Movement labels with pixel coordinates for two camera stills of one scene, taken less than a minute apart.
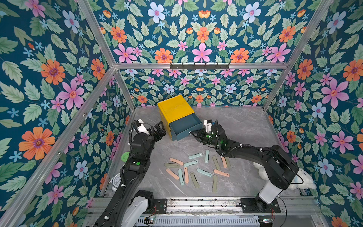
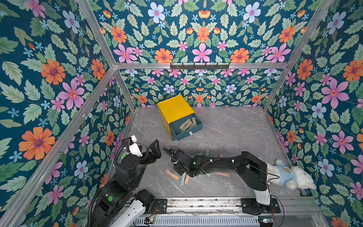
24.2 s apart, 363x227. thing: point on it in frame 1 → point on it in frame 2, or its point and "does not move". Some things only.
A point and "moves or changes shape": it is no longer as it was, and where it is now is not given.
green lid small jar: (125, 156) does not move
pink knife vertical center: (186, 175) does not move
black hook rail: (199, 66) does not move
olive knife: (227, 161) moves or changes shape
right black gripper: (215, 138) → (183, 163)
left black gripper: (160, 133) → (156, 153)
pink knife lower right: (221, 173) does not move
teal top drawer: (180, 128) does not move
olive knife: (214, 185) → (186, 126)
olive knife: (216, 163) moves or changes shape
